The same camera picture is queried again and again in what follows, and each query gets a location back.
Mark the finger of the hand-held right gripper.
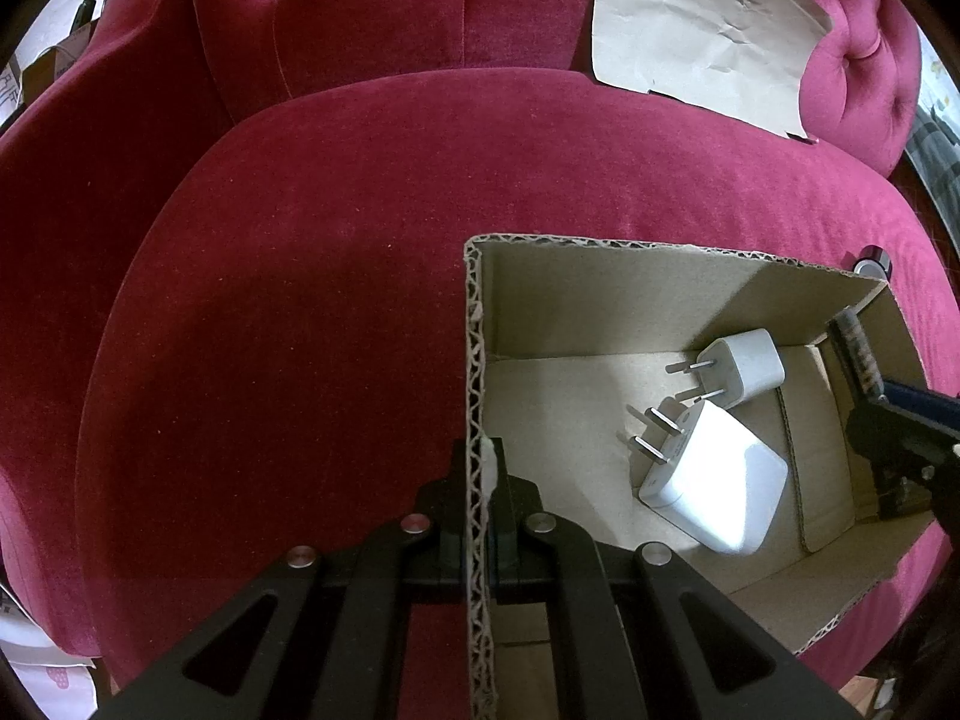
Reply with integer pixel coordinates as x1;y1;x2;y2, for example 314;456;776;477
846;396;960;535
879;381;960;430

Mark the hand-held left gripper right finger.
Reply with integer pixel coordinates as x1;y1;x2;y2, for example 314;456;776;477
491;437;863;720

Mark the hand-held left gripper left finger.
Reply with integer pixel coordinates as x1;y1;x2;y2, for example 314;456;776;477
90;439;469;720

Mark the slim black tube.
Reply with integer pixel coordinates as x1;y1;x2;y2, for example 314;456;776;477
829;307;890;402

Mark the small white charger plug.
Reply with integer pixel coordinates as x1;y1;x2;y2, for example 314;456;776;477
666;328;786;412

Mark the large white charger plug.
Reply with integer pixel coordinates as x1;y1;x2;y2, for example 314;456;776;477
615;399;790;557

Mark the cardboard box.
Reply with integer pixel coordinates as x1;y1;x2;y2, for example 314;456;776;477
463;232;931;720

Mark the red velvet tufted armchair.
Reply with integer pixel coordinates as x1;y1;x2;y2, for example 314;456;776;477
0;0;944;720

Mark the dark quilted blanket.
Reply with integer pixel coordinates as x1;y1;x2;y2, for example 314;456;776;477
904;94;960;207

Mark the brown paper sheet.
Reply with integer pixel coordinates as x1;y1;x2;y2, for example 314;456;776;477
589;0;832;142

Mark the brown cardboard carton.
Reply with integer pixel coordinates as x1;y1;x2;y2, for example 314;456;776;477
21;15;100;107

